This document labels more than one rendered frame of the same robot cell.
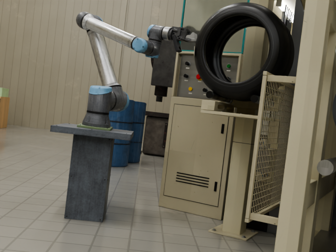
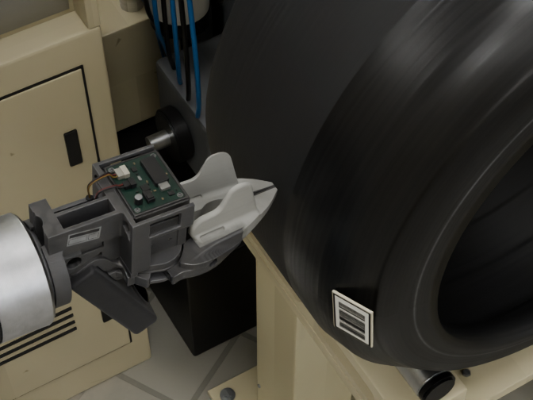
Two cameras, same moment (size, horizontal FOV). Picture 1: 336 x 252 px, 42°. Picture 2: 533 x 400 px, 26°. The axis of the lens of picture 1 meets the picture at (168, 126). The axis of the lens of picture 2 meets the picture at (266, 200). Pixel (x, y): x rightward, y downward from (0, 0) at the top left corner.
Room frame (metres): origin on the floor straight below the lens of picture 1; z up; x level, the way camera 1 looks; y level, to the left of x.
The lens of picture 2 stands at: (2.52, 0.38, 2.00)
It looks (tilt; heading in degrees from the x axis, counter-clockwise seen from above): 52 degrees down; 302
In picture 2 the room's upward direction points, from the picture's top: straight up
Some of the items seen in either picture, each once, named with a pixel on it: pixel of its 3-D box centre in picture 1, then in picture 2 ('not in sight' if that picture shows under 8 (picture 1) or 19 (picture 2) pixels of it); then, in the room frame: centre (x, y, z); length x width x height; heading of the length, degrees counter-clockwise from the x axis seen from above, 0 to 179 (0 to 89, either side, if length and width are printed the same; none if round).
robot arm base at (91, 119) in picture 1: (97, 118); not in sight; (2.98, 0.48, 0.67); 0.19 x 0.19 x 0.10
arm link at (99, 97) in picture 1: (100, 98); not in sight; (2.98, 0.48, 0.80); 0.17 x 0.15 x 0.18; 152
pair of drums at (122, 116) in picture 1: (116, 130); not in sight; (6.19, 0.71, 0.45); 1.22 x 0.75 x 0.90; 2
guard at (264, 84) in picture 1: (279, 146); not in sight; (2.41, -0.62, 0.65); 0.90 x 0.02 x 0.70; 152
